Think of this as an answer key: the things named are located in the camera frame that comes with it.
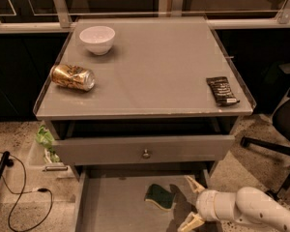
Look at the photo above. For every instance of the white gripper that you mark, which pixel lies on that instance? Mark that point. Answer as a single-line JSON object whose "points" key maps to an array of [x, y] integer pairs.
{"points": [[207, 204]]}

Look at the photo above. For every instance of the green yellow sponge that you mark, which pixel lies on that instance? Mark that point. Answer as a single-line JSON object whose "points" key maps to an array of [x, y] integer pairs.
{"points": [[159, 196]]}

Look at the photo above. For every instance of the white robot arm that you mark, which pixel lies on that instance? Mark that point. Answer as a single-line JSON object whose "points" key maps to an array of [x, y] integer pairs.
{"points": [[248, 206]]}

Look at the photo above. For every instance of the grey top drawer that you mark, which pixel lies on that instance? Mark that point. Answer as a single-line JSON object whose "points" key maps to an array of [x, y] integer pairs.
{"points": [[123, 150]]}

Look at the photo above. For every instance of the grey drawer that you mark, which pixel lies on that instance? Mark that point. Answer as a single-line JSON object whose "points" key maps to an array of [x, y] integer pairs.
{"points": [[112, 197], [123, 150]]}

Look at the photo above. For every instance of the round metal drawer knob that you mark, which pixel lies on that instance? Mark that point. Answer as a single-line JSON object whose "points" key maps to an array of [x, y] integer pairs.
{"points": [[146, 154]]}

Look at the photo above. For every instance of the grey middle drawer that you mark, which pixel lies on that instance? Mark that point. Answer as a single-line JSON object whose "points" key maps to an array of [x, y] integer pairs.
{"points": [[112, 197]]}

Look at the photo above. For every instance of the grey drawer cabinet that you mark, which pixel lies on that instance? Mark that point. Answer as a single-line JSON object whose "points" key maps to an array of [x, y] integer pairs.
{"points": [[152, 82]]}

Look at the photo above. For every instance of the black snack packet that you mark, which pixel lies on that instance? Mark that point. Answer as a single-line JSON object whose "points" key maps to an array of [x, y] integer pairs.
{"points": [[221, 91]]}

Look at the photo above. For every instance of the clear plastic bin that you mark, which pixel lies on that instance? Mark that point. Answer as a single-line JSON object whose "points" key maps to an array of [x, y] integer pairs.
{"points": [[35, 160]]}

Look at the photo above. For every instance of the green plastic bag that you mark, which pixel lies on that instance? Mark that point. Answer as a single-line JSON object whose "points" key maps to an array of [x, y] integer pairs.
{"points": [[45, 139]]}

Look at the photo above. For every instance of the gold soda can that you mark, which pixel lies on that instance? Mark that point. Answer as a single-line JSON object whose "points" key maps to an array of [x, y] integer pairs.
{"points": [[73, 77]]}

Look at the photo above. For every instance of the white ceramic bowl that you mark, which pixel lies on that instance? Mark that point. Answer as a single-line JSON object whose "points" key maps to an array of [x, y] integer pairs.
{"points": [[97, 39]]}

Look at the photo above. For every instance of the metal window rail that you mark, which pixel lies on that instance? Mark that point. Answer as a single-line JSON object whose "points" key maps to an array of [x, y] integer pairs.
{"points": [[62, 15]]}

